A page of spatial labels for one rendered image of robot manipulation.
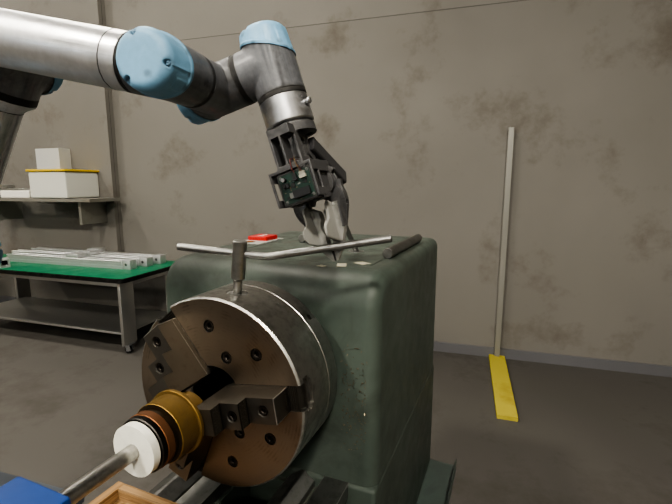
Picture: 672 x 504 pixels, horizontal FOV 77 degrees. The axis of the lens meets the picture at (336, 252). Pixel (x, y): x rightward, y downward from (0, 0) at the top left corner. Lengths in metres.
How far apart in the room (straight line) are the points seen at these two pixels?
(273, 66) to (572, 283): 3.28
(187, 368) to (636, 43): 3.58
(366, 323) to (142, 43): 0.51
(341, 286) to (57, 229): 5.01
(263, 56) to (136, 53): 0.18
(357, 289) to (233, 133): 3.49
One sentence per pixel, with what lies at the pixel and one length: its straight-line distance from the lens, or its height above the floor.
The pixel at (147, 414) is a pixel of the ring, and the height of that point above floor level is 1.12.
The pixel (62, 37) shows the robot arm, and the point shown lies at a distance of 0.68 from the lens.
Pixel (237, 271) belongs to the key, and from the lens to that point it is 0.67.
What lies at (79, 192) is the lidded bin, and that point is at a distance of 4.80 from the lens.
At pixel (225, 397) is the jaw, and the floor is 1.11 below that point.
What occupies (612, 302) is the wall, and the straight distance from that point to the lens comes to 3.81.
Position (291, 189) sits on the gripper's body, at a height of 1.40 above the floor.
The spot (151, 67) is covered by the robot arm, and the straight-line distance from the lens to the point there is 0.57.
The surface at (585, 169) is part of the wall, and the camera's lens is 3.64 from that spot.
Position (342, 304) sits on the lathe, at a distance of 0.73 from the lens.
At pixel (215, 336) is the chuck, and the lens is 0.68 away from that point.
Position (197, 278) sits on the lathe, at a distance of 0.90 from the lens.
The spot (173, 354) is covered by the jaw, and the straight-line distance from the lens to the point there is 0.69.
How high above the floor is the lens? 1.41
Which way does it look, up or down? 9 degrees down
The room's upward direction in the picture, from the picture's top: straight up
